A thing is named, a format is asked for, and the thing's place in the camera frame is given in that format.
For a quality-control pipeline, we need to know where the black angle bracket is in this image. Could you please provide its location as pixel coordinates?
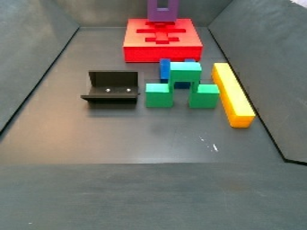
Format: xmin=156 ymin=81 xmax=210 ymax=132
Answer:
xmin=80 ymin=70 xmax=138 ymax=102

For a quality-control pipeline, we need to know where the purple U-shaped block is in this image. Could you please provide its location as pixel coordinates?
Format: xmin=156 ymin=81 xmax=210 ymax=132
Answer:
xmin=148 ymin=0 xmax=178 ymax=22

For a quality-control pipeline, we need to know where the green stepped block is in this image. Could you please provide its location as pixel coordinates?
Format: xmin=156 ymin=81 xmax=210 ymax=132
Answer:
xmin=145 ymin=58 xmax=218 ymax=109

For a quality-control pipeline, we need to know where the yellow long bar block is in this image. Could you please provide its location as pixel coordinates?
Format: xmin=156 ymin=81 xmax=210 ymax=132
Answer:
xmin=210 ymin=63 xmax=254 ymax=128

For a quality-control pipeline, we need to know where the red slotted board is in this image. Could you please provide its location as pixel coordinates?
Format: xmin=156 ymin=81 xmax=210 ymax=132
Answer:
xmin=122 ymin=19 xmax=202 ymax=63

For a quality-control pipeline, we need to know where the blue block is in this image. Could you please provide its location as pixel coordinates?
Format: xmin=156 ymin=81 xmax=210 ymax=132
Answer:
xmin=158 ymin=58 xmax=190 ymax=89

